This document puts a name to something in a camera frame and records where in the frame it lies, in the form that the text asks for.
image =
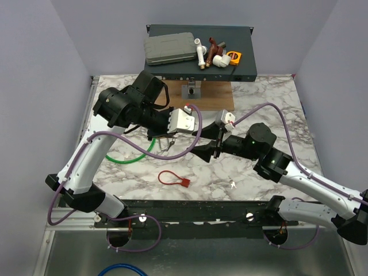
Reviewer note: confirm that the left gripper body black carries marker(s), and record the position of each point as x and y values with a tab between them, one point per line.
157	122

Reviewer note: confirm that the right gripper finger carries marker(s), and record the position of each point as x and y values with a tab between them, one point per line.
206	152
211	132

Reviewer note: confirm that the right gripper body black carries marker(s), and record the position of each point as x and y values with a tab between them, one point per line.
232	145

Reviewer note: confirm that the brass padlock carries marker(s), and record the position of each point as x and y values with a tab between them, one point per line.
164	143

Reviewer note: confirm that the white pvc elbow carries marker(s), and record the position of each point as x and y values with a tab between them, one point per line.
221	61

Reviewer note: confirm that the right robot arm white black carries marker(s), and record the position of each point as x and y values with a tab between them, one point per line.
336	206

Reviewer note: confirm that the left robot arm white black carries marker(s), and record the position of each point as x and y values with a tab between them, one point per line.
114	111

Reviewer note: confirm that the wooden board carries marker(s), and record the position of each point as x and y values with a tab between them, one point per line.
215	96

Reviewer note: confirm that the grey metal stand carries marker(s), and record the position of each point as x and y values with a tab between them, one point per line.
191	90

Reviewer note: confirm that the grey plastic case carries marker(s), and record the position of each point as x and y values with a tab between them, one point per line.
169	48

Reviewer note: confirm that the yellow tape measure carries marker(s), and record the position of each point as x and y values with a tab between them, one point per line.
234	57

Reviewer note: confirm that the brown pipe valve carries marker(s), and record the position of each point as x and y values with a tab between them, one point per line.
215	49

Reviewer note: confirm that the white pvc pipe fitting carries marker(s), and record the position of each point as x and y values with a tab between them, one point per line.
201	51

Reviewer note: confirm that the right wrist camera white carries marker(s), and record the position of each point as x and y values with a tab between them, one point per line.
225	120

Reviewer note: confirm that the red cable seal lock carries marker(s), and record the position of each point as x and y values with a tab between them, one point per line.
175	180

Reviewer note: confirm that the black mounting rail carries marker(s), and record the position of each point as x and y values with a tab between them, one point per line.
179	219

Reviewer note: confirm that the dark network switch box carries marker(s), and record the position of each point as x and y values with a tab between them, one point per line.
235	38

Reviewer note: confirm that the aluminium extrusion rail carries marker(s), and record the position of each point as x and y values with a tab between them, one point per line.
80	221

